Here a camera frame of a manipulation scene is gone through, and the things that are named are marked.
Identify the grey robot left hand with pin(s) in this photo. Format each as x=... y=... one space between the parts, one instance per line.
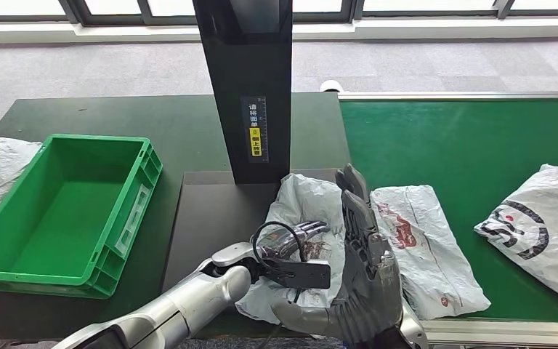
x=286 y=241

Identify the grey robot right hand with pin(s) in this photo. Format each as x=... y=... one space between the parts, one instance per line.
x=370 y=289

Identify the plain grey parcel bag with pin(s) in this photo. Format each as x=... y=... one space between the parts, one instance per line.
x=303 y=202

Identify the grey parcel with red print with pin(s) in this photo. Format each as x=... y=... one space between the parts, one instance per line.
x=428 y=269

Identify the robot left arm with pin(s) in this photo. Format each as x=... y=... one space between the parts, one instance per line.
x=187 y=303

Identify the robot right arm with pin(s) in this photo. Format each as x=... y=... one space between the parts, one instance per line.
x=415 y=333

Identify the black and yellow machine label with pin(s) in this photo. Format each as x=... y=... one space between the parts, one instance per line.
x=256 y=144

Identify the green conveyor belt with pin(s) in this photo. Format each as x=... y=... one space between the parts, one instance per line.
x=452 y=139

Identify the black inbound scanning machine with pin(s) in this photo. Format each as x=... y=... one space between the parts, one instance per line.
x=245 y=72

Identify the small white round object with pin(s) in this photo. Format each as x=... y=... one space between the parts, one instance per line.
x=331 y=86

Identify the green plastic crate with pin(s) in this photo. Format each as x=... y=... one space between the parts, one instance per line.
x=67 y=226

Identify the white window sill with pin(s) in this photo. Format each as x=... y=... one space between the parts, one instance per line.
x=404 y=30

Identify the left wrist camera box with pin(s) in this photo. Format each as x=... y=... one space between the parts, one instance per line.
x=308 y=275

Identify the aluminium conveyor frame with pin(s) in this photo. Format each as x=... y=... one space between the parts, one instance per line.
x=500 y=333

